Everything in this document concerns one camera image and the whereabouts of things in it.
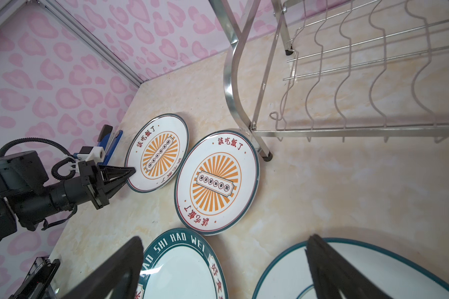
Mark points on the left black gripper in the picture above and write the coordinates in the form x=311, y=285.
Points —
x=99, y=183

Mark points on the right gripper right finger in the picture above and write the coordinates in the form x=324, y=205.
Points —
x=334, y=277

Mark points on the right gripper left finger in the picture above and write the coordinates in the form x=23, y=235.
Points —
x=116, y=278

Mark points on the large orange sunburst plate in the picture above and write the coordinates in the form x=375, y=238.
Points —
x=157, y=152

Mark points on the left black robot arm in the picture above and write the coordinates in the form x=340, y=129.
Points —
x=26, y=200

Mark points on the chrome two-tier dish rack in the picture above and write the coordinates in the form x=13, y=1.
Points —
x=357, y=69

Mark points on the dark green rimmed plate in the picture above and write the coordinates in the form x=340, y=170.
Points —
x=180, y=264

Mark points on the small orange sunburst plate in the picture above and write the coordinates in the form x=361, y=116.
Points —
x=217, y=182

